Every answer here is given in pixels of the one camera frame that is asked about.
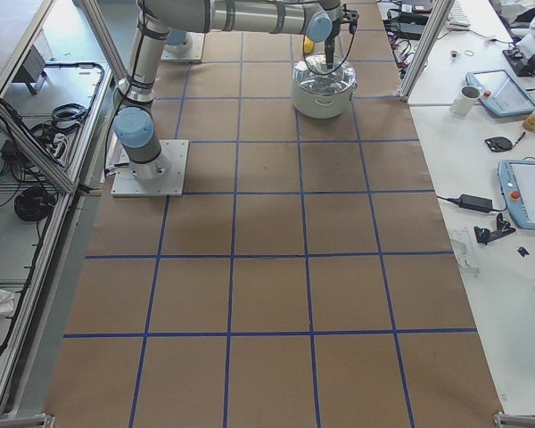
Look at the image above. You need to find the yellow corn cob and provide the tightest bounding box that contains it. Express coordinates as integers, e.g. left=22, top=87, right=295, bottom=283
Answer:
left=302, top=37, right=315, bottom=54

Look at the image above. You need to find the black power adapter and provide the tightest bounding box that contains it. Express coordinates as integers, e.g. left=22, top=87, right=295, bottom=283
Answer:
left=458, top=194, right=493, bottom=213

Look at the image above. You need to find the blue teach pendant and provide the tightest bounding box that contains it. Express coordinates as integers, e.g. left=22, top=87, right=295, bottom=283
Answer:
left=465, top=69, right=535, bottom=117
left=498, top=160, right=535, bottom=230

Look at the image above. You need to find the white mug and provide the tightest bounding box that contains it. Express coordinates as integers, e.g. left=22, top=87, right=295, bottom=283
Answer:
left=449, top=85, right=481, bottom=117

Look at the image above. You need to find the near blue teach pendant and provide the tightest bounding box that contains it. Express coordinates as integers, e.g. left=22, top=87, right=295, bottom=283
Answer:
left=498, top=160, right=535, bottom=230

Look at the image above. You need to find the aluminium frame post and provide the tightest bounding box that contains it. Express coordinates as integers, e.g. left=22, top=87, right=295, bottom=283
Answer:
left=398, top=0, right=453, bottom=101

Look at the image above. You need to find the glass pot lid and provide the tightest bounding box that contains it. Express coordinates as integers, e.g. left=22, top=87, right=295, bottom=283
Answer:
left=292, top=53, right=358, bottom=95

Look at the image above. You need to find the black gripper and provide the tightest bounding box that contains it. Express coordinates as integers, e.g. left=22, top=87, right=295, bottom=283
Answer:
left=325, top=34, right=336, bottom=70

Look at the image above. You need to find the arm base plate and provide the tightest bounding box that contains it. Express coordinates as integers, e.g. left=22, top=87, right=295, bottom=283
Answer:
left=111, top=140, right=189, bottom=197
left=160, top=29, right=205, bottom=63

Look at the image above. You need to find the far blue teach pendant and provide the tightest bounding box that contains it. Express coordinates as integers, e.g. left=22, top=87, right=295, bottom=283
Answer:
left=465, top=69, right=535, bottom=117

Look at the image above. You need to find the pale green cooking pot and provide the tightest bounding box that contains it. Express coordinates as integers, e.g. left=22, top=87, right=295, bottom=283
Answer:
left=292, top=79, right=356, bottom=119

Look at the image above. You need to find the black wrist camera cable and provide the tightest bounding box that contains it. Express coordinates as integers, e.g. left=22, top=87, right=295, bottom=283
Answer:
left=301, top=26, right=356, bottom=75

